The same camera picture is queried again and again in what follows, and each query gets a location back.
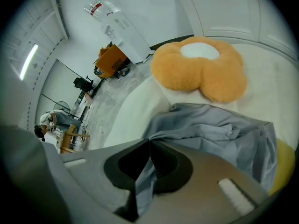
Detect wooden stool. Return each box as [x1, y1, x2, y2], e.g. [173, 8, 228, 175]
[57, 124, 91, 154]

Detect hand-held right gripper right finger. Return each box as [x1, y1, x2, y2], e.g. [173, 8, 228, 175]
[137, 140, 274, 224]

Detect black office chair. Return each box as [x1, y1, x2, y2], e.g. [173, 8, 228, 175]
[73, 75, 95, 96]

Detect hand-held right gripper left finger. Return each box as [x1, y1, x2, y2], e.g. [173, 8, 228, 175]
[59, 139, 152, 224]

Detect clear water bottle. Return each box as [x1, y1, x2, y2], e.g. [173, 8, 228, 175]
[83, 0, 122, 23]

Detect white sofa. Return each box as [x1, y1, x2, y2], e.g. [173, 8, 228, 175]
[90, 40, 299, 154]

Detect orange cart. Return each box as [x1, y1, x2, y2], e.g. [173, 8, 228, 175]
[93, 43, 131, 79]

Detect orange flower-shaped plush pillow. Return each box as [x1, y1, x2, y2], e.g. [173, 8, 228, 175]
[150, 36, 248, 103]

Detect yellow cushion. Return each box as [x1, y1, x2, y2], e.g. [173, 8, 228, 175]
[268, 139, 296, 197]

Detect grey shorts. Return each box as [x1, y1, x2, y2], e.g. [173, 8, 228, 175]
[135, 103, 278, 220]

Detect white water dispenser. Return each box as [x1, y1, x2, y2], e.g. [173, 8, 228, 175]
[101, 10, 156, 64]

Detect ceiling light strip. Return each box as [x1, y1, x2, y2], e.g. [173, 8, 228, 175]
[19, 43, 39, 81]

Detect standing fan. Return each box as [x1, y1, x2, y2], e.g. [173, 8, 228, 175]
[53, 100, 71, 114]

